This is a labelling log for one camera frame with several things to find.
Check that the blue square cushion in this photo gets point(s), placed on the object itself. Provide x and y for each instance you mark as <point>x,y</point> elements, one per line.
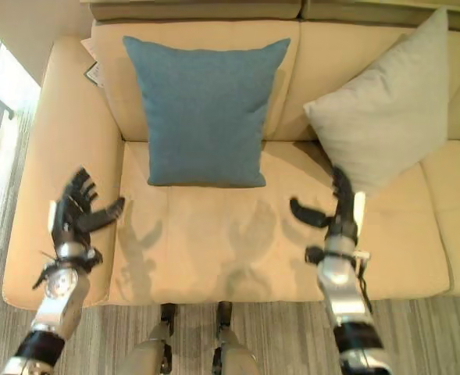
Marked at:
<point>206,113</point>

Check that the light grey square cushion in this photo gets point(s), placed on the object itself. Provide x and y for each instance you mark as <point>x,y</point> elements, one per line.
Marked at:
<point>386,113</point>

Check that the beige leather sofa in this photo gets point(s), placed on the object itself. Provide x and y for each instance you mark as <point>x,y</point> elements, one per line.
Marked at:
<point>229,156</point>

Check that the silver right robot leg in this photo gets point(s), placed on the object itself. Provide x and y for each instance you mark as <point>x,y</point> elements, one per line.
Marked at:
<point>231,343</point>

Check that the white paper tag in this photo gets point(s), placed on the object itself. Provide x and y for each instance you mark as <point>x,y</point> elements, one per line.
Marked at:
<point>95,66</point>

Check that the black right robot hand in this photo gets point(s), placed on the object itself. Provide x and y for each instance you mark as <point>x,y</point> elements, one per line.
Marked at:
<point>341,211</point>

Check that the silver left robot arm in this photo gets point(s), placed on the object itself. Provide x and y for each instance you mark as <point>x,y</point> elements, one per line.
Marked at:
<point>54,297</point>

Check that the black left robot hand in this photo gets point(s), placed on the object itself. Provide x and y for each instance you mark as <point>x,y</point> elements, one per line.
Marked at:
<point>77,213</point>

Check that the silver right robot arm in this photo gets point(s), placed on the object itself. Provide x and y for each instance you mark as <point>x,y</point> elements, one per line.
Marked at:
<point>350,301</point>

